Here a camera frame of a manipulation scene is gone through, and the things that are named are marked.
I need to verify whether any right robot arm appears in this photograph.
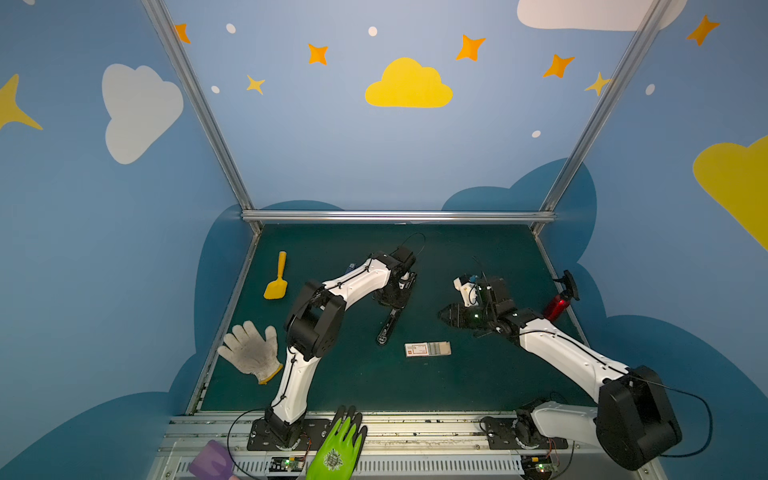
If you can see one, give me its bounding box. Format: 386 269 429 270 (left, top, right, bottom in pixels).
439 275 683 470

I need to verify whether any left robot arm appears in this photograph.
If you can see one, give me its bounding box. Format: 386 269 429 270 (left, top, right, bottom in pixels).
264 246 417 449

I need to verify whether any red black clamp tool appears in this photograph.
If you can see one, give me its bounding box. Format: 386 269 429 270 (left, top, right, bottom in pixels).
543 270 580 322

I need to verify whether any yellow toy shovel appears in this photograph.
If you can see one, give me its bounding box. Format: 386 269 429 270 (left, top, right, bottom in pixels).
264 251 288 300

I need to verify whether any white cotton glove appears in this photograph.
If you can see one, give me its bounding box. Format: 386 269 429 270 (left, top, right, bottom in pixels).
217 321 283 385

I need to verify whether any green black work glove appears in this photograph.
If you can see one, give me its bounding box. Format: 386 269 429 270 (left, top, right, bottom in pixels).
306 406 368 480

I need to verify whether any purple cloth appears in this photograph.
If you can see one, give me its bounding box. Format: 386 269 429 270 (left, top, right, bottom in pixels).
188 440 238 480

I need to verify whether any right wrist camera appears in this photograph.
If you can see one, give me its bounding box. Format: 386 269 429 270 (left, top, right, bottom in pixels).
453 274 479 307

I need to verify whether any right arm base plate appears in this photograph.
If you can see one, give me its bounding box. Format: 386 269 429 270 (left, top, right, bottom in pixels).
479 416 569 450

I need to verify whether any aluminium frame back bar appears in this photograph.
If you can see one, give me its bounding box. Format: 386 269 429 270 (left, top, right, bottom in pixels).
241 209 556 224

